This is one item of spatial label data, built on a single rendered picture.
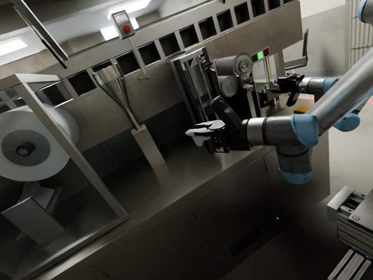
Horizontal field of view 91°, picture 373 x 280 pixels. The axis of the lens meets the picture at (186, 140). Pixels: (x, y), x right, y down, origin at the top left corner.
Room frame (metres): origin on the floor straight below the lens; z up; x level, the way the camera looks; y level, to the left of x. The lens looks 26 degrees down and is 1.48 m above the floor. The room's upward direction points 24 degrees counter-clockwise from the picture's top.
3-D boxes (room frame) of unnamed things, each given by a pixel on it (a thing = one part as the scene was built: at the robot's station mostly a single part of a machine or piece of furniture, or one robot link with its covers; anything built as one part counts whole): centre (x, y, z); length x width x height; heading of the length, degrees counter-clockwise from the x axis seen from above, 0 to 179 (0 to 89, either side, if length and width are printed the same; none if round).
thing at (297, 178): (0.38, -0.25, 1.12); 0.11 x 0.08 x 0.11; 135
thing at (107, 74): (1.05, 0.23, 1.50); 0.14 x 0.14 x 0.06
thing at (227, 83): (1.20, -0.35, 1.17); 0.26 x 0.12 x 0.12; 12
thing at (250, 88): (1.06, -0.47, 1.05); 0.06 x 0.05 x 0.31; 12
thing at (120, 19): (1.01, 0.05, 1.66); 0.07 x 0.07 x 0.10; 19
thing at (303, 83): (0.77, -0.62, 1.11); 0.08 x 0.05 x 0.08; 102
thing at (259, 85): (1.30, -0.63, 1.00); 0.40 x 0.16 x 0.06; 12
